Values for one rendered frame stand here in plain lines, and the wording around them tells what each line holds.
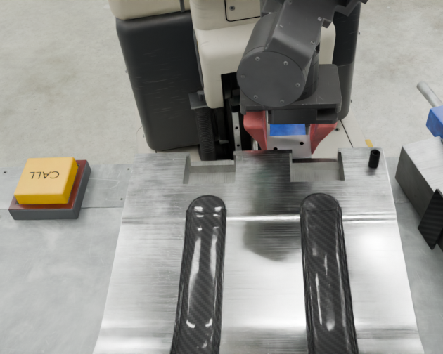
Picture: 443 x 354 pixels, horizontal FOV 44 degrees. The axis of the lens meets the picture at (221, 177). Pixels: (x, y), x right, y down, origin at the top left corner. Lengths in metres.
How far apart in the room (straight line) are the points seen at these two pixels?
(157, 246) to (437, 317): 0.28
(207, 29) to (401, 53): 1.43
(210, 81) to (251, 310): 0.53
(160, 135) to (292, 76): 0.96
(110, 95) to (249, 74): 1.70
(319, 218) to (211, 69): 0.44
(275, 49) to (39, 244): 0.37
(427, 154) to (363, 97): 1.40
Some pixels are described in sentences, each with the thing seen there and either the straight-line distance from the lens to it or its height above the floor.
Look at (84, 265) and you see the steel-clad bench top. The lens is 0.63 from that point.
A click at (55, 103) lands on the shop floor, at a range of 2.18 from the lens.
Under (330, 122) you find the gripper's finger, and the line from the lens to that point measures 0.57.
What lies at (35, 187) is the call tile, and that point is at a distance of 0.67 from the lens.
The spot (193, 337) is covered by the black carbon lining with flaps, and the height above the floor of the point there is 0.88.
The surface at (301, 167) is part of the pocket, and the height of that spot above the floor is 0.87.
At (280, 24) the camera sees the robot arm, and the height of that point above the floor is 1.06.
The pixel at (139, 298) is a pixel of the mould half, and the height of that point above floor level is 0.88.
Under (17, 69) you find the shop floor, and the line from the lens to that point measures 2.44.
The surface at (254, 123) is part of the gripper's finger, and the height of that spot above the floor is 0.91.
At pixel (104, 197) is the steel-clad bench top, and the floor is 0.80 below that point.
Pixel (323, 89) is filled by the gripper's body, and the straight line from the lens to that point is 0.57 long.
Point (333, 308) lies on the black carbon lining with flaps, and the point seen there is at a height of 0.88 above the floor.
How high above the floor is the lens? 1.30
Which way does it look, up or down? 48 degrees down
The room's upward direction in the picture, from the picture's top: 8 degrees counter-clockwise
